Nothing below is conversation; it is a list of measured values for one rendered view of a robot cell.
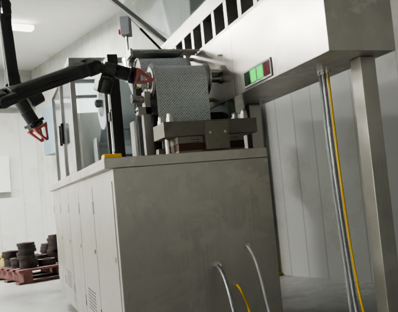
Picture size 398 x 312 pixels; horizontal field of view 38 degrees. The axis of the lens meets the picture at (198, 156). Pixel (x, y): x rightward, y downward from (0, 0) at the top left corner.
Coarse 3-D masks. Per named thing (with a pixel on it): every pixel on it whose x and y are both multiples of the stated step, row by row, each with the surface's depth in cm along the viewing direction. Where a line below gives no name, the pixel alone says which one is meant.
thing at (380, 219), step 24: (360, 72) 190; (360, 96) 191; (360, 120) 192; (360, 144) 193; (384, 168) 189; (384, 192) 188; (384, 216) 188; (384, 240) 187; (384, 264) 186; (384, 288) 186
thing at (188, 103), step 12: (168, 96) 248; (180, 96) 250; (192, 96) 252; (204, 96) 254; (168, 108) 248; (180, 108) 249; (192, 108) 251; (204, 108) 253; (180, 120) 249; (192, 120) 251
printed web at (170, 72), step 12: (144, 60) 273; (156, 60) 275; (168, 60) 277; (180, 60) 279; (156, 72) 248; (168, 72) 249; (180, 72) 251; (192, 72) 253; (204, 72) 255; (144, 84) 270; (156, 84) 247; (168, 84) 249; (180, 84) 250; (192, 84) 252; (204, 84) 254; (156, 96) 259; (156, 108) 259
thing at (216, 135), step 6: (204, 126) 230; (210, 126) 230; (216, 126) 231; (222, 126) 231; (204, 132) 230; (210, 132) 229; (216, 132) 230; (222, 132) 231; (228, 132) 232; (210, 138) 229; (216, 138) 230; (222, 138) 231; (228, 138) 232; (210, 144) 229; (216, 144) 230; (222, 144) 231; (228, 144) 232
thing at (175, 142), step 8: (184, 136) 229; (192, 136) 230; (200, 136) 231; (232, 136) 236; (240, 136) 237; (176, 144) 231; (184, 144) 229; (192, 144) 230; (200, 144) 231; (232, 144) 236; (240, 144) 237; (176, 152) 230; (184, 152) 228
